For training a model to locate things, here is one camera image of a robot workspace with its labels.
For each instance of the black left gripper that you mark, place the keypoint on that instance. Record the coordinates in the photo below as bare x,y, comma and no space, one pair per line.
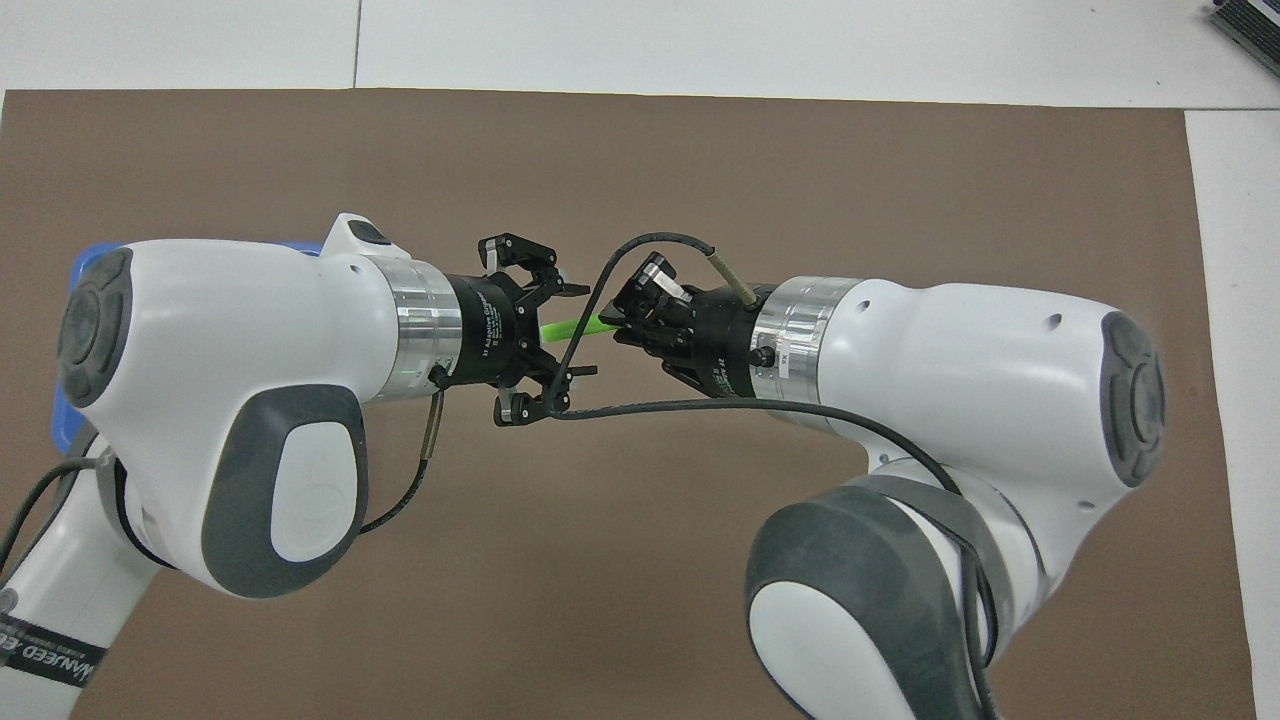
490,330

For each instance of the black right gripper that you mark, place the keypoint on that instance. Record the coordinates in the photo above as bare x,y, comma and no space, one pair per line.
715,345

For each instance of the green highlighter pen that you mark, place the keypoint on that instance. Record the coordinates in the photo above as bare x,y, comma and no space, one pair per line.
565,328

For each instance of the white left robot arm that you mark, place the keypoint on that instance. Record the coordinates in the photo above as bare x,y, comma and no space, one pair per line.
230,330

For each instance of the blue plastic tray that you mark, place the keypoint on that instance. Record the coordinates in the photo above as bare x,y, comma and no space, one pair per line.
65,430

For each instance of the brown table mat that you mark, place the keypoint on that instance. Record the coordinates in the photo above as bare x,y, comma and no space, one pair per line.
640,150

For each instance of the grey striped device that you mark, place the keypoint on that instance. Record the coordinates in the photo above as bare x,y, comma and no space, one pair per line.
1255,25

